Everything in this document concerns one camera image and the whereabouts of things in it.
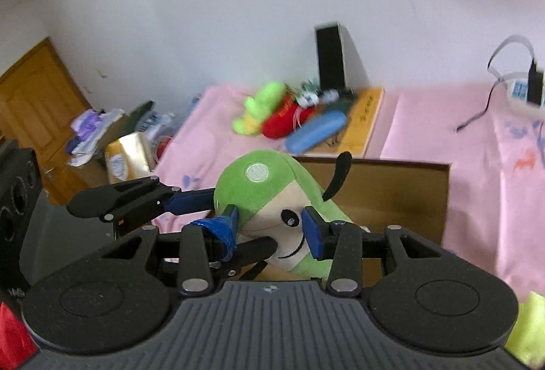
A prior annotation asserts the green bean plush toy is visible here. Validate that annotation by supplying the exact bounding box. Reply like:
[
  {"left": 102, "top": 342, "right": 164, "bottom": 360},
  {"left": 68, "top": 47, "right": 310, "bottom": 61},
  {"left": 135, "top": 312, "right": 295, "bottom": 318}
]
[{"left": 214, "top": 150, "right": 352, "bottom": 279}]

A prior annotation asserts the red plush item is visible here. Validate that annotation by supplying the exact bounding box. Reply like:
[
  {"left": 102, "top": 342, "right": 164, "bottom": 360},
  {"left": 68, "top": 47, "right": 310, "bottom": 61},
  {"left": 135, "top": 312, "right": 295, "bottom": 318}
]
[{"left": 0, "top": 303, "right": 38, "bottom": 370}]

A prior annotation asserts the yellow white paper bag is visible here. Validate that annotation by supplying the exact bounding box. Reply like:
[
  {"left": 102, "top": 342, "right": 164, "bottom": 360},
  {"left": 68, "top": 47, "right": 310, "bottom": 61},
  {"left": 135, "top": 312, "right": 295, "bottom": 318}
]
[{"left": 104, "top": 132, "right": 155, "bottom": 184}]

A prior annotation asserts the brown cardboard box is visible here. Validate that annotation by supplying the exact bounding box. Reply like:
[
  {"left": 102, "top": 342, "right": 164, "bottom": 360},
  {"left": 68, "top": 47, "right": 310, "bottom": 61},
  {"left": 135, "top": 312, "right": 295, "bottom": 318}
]
[{"left": 237, "top": 155, "right": 452, "bottom": 284}]

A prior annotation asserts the wooden door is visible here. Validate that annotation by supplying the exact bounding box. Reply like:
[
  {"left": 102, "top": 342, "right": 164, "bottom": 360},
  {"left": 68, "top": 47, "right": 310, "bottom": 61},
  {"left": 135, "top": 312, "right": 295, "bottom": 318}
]
[{"left": 1, "top": 38, "right": 90, "bottom": 205}]

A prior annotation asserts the purple white bag pile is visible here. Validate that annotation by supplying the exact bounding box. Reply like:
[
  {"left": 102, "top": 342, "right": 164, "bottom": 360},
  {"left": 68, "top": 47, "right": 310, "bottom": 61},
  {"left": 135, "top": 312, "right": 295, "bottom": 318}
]
[{"left": 65, "top": 108, "right": 125, "bottom": 167}]

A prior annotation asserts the blue glasses case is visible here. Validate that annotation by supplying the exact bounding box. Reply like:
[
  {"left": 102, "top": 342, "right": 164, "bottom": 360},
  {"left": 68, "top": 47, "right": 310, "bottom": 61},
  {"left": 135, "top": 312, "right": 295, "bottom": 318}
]
[{"left": 285, "top": 110, "right": 347, "bottom": 155}]

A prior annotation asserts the yellow book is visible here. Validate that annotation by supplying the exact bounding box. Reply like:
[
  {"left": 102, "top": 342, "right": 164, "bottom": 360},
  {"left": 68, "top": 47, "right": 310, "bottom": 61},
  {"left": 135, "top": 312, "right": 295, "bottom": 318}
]
[{"left": 305, "top": 87, "right": 384, "bottom": 158}]

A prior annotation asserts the red plush chili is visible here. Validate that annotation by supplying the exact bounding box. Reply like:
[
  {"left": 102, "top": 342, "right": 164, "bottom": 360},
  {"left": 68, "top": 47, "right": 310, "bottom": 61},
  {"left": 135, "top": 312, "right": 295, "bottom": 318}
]
[{"left": 261, "top": 93, "right": 316, "bottom": 140}]

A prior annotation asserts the green yellow plush toy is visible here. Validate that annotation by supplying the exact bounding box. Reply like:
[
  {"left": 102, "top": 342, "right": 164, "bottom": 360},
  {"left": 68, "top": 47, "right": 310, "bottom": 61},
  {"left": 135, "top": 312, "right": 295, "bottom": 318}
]
[{"left": 232, "top": 82, "right": 287, "bottom": 136}]

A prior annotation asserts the small panda plush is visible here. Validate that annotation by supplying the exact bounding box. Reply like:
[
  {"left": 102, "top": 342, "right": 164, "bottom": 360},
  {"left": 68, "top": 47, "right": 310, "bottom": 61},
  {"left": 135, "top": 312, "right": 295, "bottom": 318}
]
[{"left": 296, "top": 81, "right": 340, "bottom": 108}]

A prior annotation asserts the pink deer-print cloth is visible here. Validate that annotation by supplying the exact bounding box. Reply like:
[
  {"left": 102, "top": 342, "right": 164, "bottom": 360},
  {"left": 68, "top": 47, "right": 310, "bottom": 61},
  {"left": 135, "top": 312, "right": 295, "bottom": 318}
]
[{"left": 154, "top": 86, "right": 544, "bottom": 299}]

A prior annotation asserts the black smartphone on stand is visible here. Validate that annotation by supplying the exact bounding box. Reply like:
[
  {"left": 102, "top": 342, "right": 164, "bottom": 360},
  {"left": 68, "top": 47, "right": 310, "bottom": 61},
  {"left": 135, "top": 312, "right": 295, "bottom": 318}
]
[{"left": 315, "top": 22, "right": 347, "bottom": 91}]

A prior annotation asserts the neon green haired doll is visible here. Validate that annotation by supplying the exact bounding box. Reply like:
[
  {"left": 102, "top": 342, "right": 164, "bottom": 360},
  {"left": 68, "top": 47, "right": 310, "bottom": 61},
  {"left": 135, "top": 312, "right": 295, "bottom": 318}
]
[{"left": 505, "top": 292, "right": 545, "bottom": 369}]

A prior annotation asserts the white power strip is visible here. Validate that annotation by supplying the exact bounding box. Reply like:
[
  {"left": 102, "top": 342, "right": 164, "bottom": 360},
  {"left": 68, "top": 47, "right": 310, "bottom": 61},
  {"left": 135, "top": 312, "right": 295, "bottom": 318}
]
[{"left": 506, "top": 74, "right": 544, "bottom": 121}]

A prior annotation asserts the black charger plug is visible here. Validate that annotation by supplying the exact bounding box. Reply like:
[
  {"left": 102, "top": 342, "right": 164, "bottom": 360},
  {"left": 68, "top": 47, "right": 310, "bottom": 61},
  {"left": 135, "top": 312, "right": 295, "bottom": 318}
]
[{"left": 527, "top": 59, "right": 544, "bottom": 107}]

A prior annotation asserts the black charging cable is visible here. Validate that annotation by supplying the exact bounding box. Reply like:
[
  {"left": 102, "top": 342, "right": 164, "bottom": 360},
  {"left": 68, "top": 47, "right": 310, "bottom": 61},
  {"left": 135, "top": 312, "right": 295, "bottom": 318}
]
[{"left": 454, "top": 34, "right": 538, "bottom": 133}]

